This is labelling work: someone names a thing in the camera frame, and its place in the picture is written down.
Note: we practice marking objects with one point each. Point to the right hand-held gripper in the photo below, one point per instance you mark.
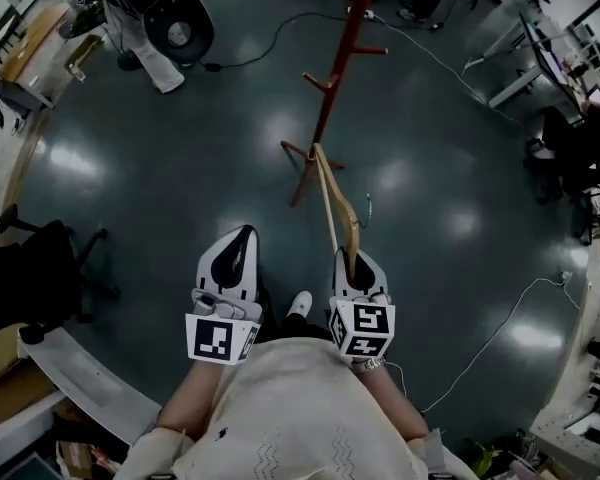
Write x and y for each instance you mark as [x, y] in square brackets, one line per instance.
[365, 328]

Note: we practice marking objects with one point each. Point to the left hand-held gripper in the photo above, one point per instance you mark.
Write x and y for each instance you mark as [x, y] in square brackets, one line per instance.
[214, 340]

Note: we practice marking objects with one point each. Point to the wooden clothes hanger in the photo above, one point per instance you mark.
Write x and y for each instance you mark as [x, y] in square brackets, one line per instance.
[341, 203]

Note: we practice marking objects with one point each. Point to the red-brown wooden coat stand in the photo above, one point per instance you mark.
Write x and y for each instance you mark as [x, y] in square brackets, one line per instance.
[337, 73]

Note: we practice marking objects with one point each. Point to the person's left forearm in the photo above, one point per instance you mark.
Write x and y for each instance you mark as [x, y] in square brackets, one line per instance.
[195, 398]

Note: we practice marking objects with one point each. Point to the person's right forearm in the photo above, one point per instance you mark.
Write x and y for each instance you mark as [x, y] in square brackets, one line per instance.
[390, 398]

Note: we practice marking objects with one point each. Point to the black round stand base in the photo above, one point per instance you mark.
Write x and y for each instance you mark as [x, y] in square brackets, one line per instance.
[129, 61]

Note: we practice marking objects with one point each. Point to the person's white shoe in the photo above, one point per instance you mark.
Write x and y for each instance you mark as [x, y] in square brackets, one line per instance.
[300, 304]

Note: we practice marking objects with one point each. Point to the person's black trouser leg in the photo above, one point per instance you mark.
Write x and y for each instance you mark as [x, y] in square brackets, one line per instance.
[295, 325]

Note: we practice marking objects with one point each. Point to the silver wristwatch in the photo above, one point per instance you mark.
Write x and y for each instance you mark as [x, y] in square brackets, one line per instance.
[369, 365]

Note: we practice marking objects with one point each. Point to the person's cream knit sweater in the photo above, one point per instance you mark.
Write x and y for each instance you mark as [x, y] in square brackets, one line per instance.
[300, 418]

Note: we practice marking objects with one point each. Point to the white curved desk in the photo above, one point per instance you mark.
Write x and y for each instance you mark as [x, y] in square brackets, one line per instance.
[85, 383]

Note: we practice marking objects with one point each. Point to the black office chair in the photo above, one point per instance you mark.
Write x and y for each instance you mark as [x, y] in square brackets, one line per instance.
[35, 273]

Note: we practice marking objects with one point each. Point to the black power adapter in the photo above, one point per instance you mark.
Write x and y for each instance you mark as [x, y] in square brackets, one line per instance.
[211, 66]

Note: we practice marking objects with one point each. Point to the green plastic bag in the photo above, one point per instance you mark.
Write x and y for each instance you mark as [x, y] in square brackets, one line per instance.
[487, 458]

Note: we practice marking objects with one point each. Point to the large brown cardboard box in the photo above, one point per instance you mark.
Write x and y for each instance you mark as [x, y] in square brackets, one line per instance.
[10, 373]

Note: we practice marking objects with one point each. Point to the white standing desk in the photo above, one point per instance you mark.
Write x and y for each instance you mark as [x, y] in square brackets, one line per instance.
[510, 75]

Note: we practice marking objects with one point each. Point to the white workbench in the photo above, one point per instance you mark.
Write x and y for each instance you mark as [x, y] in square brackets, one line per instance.
[580, 408]

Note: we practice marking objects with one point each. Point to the open cardboard box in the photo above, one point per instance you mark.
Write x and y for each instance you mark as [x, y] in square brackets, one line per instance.
[84, 53]

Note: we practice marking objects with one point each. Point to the white power strip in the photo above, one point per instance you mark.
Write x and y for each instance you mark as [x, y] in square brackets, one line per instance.
[371, 15]

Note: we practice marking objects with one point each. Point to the light wooden desk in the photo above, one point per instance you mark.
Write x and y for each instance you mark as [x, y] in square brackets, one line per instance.
[30, 43]

